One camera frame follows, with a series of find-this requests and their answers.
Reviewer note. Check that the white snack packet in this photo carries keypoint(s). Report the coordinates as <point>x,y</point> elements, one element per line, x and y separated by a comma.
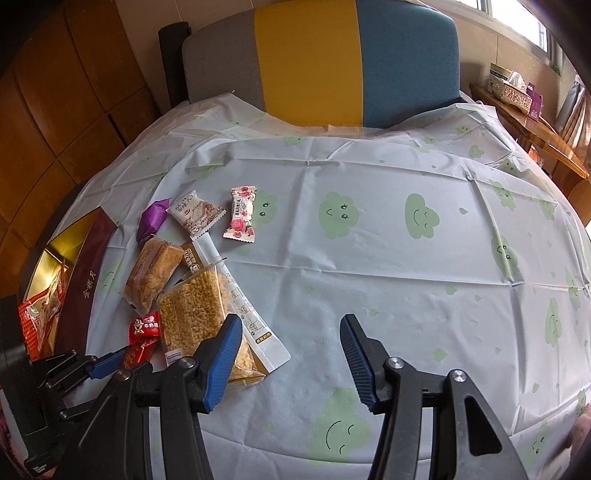
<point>194,214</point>

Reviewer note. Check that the clear cracker packet with barcode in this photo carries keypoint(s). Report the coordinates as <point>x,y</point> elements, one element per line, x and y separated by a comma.
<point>189,309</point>

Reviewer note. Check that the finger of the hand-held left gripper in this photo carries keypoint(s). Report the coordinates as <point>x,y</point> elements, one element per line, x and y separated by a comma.
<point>69,410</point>
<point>107,363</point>

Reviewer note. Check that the long white gold sachet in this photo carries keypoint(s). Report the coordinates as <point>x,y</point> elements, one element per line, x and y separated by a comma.
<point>265,344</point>

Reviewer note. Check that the purple snack packet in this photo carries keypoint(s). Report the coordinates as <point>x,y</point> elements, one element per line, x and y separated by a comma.
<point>154,217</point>

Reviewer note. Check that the small brown sachet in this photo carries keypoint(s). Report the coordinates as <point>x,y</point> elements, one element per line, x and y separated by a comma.
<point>189,258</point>

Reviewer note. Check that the small purple box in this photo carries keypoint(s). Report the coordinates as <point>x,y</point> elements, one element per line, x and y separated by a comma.
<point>533,101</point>

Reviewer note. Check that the red candy packet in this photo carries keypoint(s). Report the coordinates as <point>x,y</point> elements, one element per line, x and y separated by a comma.
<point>145,327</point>
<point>138,355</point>

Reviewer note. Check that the grey yellow blue headboard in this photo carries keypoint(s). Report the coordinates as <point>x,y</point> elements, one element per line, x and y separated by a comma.
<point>304,60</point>

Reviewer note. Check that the gold tin box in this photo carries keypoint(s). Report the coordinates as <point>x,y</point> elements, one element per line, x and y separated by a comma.
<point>87,286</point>

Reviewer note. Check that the wooden side table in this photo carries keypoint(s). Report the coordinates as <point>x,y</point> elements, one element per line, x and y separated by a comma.
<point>545,134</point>

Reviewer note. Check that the pink floral candy packet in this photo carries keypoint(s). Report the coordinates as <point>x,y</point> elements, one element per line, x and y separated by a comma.
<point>240,214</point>

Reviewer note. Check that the patterned tissue box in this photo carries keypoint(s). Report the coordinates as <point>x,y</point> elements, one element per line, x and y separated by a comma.
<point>508,94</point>

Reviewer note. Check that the cloud print table cover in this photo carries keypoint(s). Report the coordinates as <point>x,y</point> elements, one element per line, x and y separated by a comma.
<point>369,254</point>

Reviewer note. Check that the light curtain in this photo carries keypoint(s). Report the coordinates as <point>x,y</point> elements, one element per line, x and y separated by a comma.
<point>575,110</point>

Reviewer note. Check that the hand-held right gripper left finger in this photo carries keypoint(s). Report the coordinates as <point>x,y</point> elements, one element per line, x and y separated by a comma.
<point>224,355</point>

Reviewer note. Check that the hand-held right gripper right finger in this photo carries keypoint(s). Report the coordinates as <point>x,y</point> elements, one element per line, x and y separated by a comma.
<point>355,350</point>

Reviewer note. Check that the brown cake packet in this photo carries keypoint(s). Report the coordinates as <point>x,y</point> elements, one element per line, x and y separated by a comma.
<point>152,272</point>

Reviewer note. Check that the large red snack bag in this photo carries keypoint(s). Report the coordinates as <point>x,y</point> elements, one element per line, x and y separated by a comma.
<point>37,318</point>

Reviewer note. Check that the wooden wardrobe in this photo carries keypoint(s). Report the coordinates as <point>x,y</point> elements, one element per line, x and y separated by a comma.
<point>69,92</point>

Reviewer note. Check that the window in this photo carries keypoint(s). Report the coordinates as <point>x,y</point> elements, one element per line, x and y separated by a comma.
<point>531,23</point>

